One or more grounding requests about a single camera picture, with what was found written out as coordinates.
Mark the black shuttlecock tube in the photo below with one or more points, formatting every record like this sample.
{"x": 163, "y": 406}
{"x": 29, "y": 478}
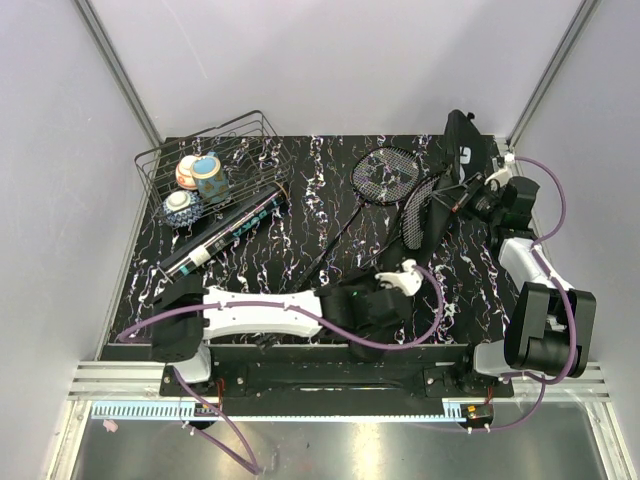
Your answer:
{"x": 243, "y": 217}

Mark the blue butterfly mug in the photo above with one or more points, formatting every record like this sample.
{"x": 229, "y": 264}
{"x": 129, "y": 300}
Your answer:
{"x": 210, "y": 178}

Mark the blue patterned bowl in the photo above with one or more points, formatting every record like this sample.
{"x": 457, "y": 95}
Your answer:
{"x": 182, "y": 208}

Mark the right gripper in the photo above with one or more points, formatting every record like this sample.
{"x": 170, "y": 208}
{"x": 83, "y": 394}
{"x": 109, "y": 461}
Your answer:
{"x": 473, "y": 189}

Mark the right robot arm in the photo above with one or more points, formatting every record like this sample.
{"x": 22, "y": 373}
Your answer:
{"x": 550, "y": 328}

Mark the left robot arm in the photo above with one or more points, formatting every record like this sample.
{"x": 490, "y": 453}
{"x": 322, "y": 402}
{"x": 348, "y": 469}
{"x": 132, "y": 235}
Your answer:
{"x": 179, "y": 339}

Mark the wire dish rack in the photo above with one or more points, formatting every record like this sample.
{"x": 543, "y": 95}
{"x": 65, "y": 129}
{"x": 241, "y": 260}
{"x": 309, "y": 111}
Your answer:
{"x": 252, "y": 156}

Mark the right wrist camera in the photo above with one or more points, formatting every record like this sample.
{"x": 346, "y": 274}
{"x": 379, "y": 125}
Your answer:
{"x": 501, "y": 176}

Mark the black racket bag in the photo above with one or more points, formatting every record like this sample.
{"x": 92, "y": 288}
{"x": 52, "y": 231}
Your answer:
{"x": 465, "y": 153}

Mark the orange white bowl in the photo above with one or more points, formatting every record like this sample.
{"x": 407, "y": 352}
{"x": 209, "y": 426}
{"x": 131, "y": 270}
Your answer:
{"x": 183, "y": 172}

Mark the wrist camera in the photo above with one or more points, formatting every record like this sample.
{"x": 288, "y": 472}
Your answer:
{"x": 408, "y": 280}
{"x": 501, "y": 176}

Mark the badminton racket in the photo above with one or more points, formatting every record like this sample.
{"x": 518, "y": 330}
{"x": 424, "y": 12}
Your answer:
{"x": 384, "y": 176}
{"x": 417, "y": 232}

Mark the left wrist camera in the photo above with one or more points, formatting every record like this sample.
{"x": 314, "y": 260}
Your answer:
{"x": 408, "y": 280}

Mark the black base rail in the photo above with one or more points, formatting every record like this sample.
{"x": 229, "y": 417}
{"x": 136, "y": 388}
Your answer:
{"x": 317, "y": 382}

